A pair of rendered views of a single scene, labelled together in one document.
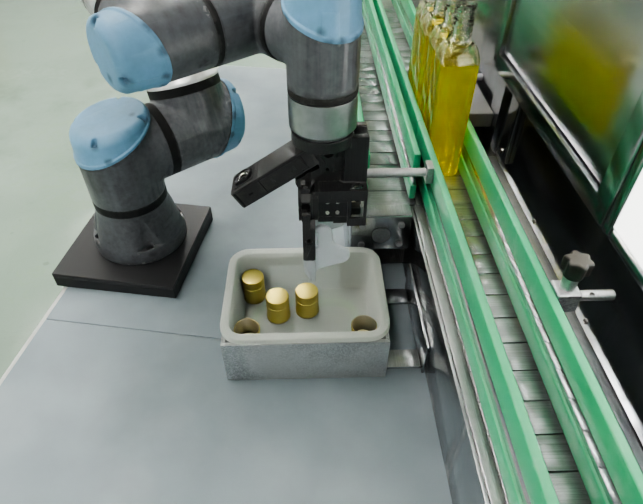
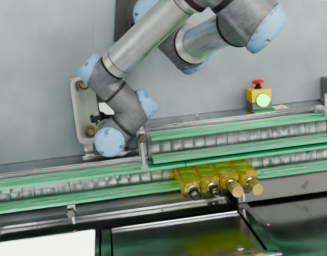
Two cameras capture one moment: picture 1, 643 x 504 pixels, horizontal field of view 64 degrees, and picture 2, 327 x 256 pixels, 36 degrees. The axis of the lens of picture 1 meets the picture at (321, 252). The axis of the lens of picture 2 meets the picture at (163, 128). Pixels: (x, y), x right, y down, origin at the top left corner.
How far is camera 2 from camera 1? 1.26 m
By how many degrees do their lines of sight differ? 43
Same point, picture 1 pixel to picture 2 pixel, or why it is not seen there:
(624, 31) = (139, 249)
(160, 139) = not seen: hidden behind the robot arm
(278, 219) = (176, 81)
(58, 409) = (50, 9)
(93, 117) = not seen: hidden behind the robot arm
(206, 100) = (178, 60)
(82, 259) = not seen: outside the picture
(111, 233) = (131, 9)
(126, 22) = (85, 75)
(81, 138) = (139, 7)
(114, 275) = (119, 10)
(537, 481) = (1, 187)
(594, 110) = (137, 235)
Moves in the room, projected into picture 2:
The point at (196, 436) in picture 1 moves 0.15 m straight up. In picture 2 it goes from (45, 68) to (39, 73)
